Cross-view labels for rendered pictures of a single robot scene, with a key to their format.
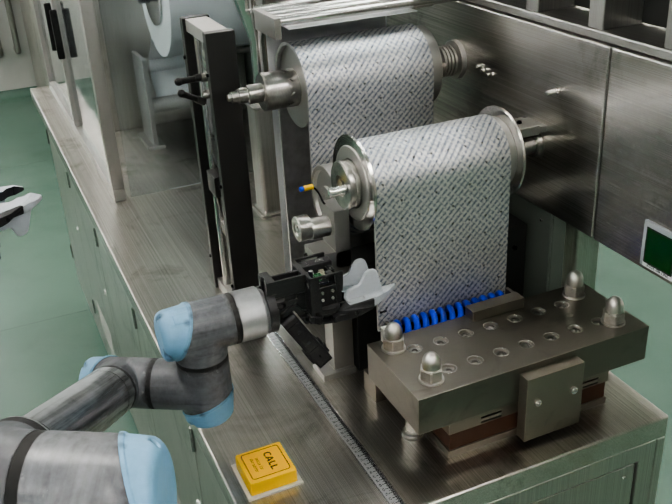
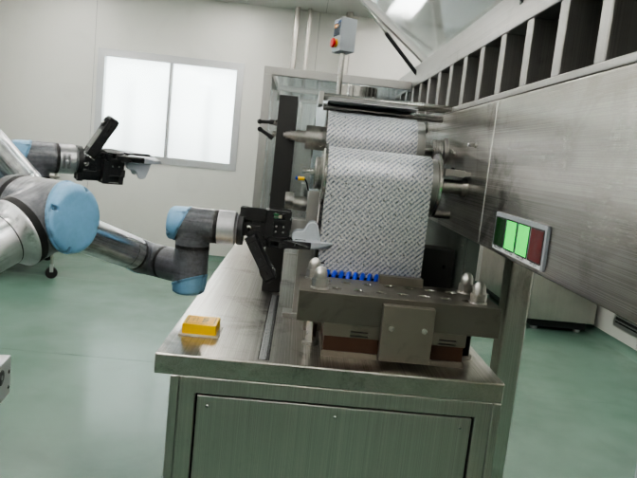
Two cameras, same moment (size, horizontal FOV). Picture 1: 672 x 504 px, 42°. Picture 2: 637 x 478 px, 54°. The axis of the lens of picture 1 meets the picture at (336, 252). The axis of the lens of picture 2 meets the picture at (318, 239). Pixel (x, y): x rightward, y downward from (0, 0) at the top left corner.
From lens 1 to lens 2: 0.72 m
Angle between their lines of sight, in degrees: 27
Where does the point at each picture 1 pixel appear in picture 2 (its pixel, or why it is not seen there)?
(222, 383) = (195, 264)
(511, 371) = (376, 298)
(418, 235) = (354, 213)
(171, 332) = (172, 214)
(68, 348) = not seen: hidden behind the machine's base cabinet
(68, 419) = not seen: hidden behind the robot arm
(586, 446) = (424, 376)
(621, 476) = (458, 426)
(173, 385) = (169, 258)
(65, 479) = (27, 185)
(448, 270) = (374, 248)
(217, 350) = (197, 237)
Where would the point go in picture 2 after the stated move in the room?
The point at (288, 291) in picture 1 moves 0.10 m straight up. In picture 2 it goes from (254, 217) to (258, 172)
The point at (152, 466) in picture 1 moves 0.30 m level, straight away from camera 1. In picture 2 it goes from (72, 190) to (141, 183)
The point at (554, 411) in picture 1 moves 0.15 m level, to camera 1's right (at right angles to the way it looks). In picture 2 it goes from (407, 344) to (485, 360)
